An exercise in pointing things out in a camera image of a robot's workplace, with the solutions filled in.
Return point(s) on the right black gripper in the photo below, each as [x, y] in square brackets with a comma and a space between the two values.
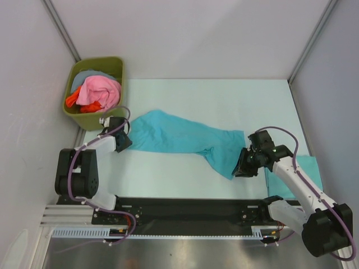
[242, 170]

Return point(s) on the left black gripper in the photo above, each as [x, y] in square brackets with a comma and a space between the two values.
[127, 143]

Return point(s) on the cyan blue t shirt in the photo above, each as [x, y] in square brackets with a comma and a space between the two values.
[160, 132]

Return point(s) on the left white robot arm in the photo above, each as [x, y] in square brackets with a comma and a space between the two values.
[77, 175]

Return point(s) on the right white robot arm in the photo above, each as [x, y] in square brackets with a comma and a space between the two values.
[325, 226]

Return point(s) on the folded teal t shirt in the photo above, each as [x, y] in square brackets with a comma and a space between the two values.
[276, 187]

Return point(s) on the pink t shirt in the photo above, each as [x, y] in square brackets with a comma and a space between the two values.
[98, 94]

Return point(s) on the orange red t shirt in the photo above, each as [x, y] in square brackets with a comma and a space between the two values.
[74, 98]

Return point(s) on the grey blue t shirt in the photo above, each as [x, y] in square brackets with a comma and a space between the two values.
[81, 77]

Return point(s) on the aluminium extrusion rail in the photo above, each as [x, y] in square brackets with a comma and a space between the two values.
[67, 216]

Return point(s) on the white slotted cable duct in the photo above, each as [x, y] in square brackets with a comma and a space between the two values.
[115, 234]

